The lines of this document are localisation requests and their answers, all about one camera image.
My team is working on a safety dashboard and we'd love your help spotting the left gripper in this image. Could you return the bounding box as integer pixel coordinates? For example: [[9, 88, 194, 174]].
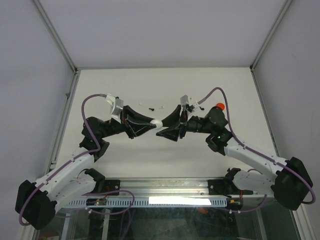
[[99, 106, 157, 139]]

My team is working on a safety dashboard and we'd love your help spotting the right aluminium frame post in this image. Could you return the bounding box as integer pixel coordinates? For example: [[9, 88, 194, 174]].
[[249, 0, 295, 72]]

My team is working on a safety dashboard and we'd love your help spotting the slotted cable duct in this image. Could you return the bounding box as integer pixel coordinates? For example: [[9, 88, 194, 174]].
[[62, 196, 227, 209]]

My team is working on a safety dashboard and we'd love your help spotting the white earbud charging case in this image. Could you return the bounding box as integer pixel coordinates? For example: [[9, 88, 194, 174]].
[[150, 119, 163, 129]]

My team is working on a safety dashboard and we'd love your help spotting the left aluminium frame post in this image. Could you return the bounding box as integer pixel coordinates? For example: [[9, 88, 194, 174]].
[[31, 0, 77, 72]]

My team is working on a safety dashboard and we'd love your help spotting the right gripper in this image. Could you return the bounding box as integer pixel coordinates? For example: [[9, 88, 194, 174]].
[[155, 105, 214, 142]]

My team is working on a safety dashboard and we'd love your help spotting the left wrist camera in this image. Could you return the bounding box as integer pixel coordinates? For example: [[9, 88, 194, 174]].
[[105, 94, 124, 123]]

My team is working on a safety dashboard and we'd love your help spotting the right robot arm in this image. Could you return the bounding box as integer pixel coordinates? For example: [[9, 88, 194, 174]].
[[156, 106, 316, 211]]

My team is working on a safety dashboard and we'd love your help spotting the aluminium frame post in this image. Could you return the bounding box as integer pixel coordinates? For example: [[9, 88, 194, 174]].
[[249, 0, 295, 72], [31, 0, 77, 72]]

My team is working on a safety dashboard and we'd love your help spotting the purple cable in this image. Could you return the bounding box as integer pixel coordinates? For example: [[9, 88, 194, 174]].
[[197, 86, 315, 205], [19, 93, 107, 227]]

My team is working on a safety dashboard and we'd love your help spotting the red earbud charging case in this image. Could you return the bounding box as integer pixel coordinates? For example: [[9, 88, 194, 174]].
[[216, 102, 225, 110]]

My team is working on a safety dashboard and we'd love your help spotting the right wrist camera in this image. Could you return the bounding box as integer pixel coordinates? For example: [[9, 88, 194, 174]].
[[180, 95, 201, 113]]

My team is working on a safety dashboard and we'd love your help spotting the aluminium mounting rail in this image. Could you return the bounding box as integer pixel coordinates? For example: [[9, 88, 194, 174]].
[[31, 176, 301, 198]]

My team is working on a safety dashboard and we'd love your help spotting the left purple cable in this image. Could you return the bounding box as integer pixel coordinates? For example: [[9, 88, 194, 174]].
[[19, 93, 107, 227]]

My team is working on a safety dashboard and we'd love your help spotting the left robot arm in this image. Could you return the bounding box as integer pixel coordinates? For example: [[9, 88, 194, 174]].
[[15, 105, 163, 230]]

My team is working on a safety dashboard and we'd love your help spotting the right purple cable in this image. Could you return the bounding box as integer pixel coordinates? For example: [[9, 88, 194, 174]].
[[197, 86, 315, 205]]

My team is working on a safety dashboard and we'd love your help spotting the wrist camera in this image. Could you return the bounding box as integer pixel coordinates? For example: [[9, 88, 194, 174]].
[[105, 94, 124, 123], [180, 95, 201, 113]]

